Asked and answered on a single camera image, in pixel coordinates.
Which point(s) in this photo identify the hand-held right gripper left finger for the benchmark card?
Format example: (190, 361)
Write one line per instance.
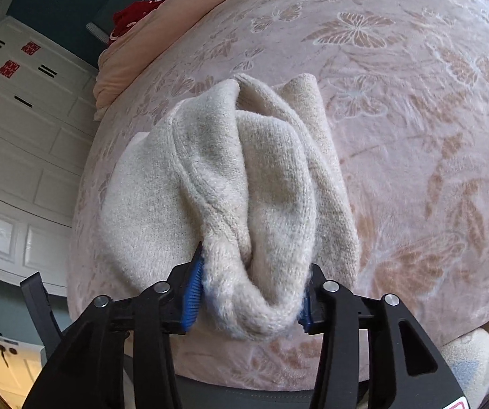
(191, 298)

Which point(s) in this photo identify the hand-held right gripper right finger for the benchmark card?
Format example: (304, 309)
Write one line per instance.
(307, 317)

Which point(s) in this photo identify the cream sweater with black hearts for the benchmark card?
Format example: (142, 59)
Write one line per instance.
(227, 179)

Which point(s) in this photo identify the dark angled bar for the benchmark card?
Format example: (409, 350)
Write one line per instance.
(40, 306)

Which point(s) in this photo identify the person's fuzzy pajama leg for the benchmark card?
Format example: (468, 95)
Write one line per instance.
(474, 362)

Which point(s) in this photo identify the yellow door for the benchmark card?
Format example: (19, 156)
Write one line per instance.
(14, 375)

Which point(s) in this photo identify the pink butterfly blanket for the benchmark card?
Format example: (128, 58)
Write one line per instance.
(397, 136)

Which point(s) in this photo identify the white wardrobe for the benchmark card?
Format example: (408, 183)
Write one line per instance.
(23, 157)

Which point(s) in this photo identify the peach duvet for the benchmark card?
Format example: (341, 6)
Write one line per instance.
(133, 64)

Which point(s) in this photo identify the red cloth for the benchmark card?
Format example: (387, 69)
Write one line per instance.
(133, 17)

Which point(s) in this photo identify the red wardrobe sticker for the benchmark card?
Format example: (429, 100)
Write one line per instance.
(9, 69)
(30, 47)

